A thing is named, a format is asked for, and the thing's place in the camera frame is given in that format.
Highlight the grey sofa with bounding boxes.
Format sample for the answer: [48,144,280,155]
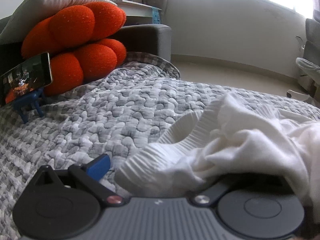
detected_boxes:
[0,17,172,63]

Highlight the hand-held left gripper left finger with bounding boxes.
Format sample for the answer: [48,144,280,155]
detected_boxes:
[27,154,124,206]

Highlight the grey office chair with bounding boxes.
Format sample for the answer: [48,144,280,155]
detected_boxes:
[287,19,320,103]

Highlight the smartphone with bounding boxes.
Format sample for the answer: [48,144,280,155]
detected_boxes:
[0,52,53,107]

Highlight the white pants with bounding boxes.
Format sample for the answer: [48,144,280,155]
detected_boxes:
[114,92,320,205]

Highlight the grey checked quilt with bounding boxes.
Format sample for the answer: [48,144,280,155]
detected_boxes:
[0,51,320,240]

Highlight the blue printed sheet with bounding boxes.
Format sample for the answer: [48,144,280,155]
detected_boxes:
[151,8,161,24]

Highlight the light grey pillow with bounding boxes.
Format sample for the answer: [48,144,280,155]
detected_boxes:
[0,0,118,39]

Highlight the blue phone stand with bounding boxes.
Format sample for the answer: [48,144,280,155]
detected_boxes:
[19,89,47,124]

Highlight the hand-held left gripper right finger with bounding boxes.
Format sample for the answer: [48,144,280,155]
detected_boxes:
[192,174,290,207]

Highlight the orange knot cushion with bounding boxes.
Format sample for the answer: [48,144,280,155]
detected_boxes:
[21,2,127,97]

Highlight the white desk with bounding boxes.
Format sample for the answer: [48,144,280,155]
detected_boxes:
[114,0,163,25]

